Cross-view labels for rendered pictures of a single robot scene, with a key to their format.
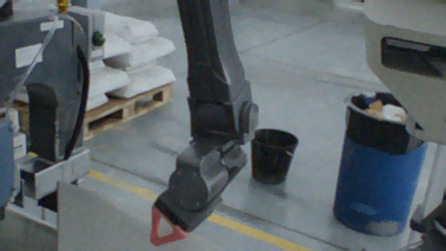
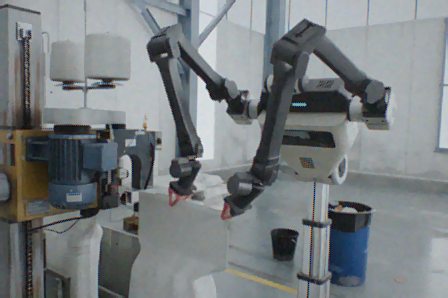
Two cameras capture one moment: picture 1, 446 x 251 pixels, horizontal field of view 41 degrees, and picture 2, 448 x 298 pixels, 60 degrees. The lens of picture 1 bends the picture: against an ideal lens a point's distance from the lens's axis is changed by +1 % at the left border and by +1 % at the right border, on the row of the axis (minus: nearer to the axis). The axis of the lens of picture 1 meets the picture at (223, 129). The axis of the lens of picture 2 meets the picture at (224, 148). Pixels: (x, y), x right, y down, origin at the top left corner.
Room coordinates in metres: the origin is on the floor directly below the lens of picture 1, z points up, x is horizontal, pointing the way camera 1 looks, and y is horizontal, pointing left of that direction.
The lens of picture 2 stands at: (-0.65, -0.38, 1.40)
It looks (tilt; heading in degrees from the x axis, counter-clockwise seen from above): 5 degrees down; 10
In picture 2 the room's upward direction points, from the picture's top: 2 degrees clockwise
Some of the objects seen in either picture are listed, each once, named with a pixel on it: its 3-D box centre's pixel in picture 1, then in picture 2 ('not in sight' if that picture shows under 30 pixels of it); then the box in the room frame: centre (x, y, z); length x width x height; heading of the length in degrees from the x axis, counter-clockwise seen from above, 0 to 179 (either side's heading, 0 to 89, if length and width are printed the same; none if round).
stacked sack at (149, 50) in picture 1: (131, 48); (207, 190); (4.29, 0.75, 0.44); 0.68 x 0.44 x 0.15; 154
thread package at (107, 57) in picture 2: not in sight; (107, 58); (0.68, 0.31, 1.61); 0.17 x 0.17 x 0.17
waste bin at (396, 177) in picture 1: (380, 163); (344, 242); (2.87, -0.84, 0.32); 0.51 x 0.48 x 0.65; 154
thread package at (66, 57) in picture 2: not in sight; (68, 62); (0.80, 0.54, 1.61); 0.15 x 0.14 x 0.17; 64
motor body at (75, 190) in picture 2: not in sight; (72, 170); (0.54, 0.37, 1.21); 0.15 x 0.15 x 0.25
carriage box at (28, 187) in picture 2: not in sight; (44, 169); (0.68, 0.57, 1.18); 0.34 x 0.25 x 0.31; 154
